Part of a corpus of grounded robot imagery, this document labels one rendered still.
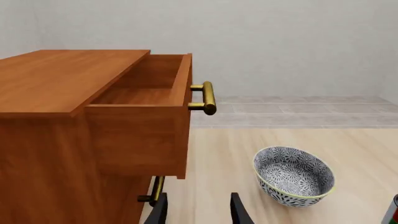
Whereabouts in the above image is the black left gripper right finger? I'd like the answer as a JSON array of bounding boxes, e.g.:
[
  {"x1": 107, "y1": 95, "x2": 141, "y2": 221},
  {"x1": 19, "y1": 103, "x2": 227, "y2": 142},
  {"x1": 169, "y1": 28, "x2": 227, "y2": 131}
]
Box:
[{"x1": 230, "y1": 192, "x2": 256, "y2": 224}]

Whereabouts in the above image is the dark bottle with green label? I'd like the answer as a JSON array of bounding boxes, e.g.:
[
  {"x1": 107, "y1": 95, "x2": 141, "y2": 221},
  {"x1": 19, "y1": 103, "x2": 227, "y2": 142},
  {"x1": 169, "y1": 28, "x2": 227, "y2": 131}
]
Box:
[{"x1": 381, "y1": 193, "x2": 398, "y2": 224}]

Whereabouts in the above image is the brass drawer handle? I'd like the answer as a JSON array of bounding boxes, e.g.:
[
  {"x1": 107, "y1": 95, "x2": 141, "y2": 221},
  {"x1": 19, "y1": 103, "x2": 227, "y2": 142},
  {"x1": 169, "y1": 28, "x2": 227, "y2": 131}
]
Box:
[
  {"x1": 137, "y1": 175, "x2": 165, "y2": 207},
  {"x1": 187, "y1": 80, "x2": 217, "y2": 116}
]

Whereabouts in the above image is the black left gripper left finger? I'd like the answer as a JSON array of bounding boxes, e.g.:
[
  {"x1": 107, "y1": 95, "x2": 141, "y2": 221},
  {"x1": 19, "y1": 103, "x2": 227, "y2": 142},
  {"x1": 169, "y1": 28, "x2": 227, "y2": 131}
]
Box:
[{"x1": 145, "y1": 192, "x2": 169, "y2": 224}]

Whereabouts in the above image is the open wooden drawer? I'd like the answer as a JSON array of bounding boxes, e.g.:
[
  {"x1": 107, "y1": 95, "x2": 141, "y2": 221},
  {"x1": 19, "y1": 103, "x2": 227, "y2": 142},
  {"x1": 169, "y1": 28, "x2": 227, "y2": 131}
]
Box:
[{"x1": 85, "y1": 52, "x2": 193, "y2": 180}]

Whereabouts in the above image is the black and white patterned bowl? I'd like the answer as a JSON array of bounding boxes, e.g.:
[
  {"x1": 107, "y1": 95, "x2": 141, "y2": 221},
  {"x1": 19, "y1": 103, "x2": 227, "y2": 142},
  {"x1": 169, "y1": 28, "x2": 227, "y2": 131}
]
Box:
[{"x1": 253, "y1": 146, "x2": 338, "y2": 207}]

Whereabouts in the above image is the wooden cabinet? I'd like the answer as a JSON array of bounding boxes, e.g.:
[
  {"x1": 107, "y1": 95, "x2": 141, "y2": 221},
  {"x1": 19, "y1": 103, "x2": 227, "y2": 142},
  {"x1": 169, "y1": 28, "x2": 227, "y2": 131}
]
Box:
[{"x1": 0, "y1": 49, "x2": 162, "y2": 224}]

